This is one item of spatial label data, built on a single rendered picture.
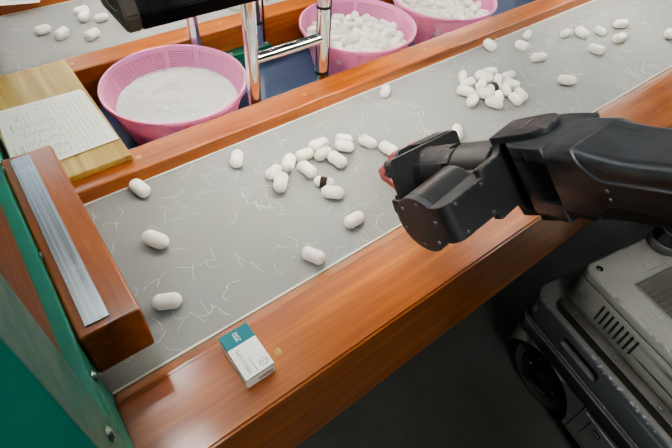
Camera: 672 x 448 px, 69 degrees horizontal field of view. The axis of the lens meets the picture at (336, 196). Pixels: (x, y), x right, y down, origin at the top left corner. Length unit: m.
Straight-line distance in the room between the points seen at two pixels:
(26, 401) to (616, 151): 0.35
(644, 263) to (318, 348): 0.83
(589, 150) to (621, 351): 0.86
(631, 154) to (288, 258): 0.46
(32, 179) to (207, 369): 0.31
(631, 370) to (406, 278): 0.67
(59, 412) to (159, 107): 0.76
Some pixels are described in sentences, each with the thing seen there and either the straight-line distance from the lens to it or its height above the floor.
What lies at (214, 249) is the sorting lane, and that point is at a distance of 0.70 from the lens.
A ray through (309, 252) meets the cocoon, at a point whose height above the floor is 0.76.
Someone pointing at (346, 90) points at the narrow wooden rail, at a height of 0.76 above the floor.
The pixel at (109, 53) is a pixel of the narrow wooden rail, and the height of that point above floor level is 0.76.
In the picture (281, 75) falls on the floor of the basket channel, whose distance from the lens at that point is 1.15.
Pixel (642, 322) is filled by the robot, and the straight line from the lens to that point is 1.14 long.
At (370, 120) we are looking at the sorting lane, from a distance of 0.92.
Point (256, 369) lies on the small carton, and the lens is 0.55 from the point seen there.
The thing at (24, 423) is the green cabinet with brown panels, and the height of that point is 1.05.
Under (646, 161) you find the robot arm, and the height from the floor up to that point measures 1.10.
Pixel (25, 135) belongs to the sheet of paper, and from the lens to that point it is 0.91.
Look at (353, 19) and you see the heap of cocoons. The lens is 1.27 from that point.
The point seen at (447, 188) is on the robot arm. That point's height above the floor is 0.99.
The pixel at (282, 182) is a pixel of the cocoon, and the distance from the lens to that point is 0.76.
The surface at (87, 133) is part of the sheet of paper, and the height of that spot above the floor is 0.78.
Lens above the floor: 1.29
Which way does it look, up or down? 46 degrees down
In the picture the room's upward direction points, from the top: 4 degrees clockwise
